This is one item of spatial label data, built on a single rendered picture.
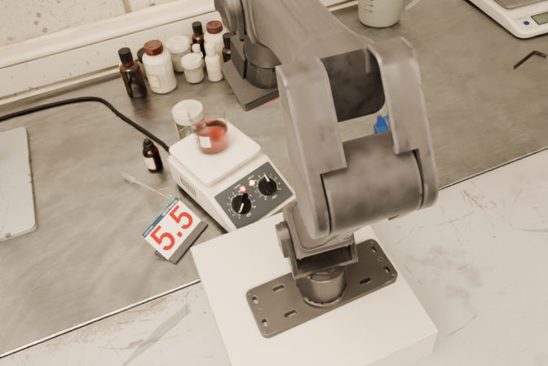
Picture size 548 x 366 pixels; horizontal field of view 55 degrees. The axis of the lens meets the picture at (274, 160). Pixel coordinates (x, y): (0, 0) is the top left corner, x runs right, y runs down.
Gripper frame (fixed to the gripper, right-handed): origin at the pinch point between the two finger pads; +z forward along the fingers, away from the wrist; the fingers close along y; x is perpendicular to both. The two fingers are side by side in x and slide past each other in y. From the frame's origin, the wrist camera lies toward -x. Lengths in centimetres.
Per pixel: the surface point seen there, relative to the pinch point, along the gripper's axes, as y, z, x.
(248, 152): 3.4, 12.8, 2.9
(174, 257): 21.9, 15.3, 12.4
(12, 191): 43, 27, -14
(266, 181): 3.2, 12.2, 8.8
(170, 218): 19.7, 15.8, 6.4
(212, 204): 12.7, 12.6, 8.1
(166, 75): 7.1, 33.2, -26.8
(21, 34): 31, 33, -50
